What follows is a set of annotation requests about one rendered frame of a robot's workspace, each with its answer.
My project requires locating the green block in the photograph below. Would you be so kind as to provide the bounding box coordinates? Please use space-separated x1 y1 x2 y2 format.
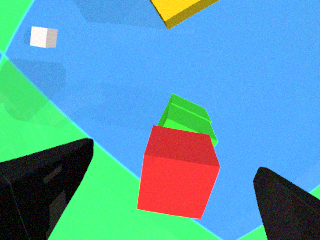
159 103 219 147
157 93 211 125

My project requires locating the small white cube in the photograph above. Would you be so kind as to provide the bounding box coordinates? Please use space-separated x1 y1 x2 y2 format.
31 27 57 48

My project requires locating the yellow block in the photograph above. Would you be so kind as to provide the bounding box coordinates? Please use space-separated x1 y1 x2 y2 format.
149 0 220 31

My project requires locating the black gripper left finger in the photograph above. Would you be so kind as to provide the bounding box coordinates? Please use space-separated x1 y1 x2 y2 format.
0 137 95 240

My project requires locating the red block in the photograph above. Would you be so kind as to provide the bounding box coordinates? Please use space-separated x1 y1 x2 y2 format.
137 125 220 219

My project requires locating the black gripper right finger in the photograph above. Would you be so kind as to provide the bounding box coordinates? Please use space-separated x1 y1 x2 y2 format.
253 167 320 240

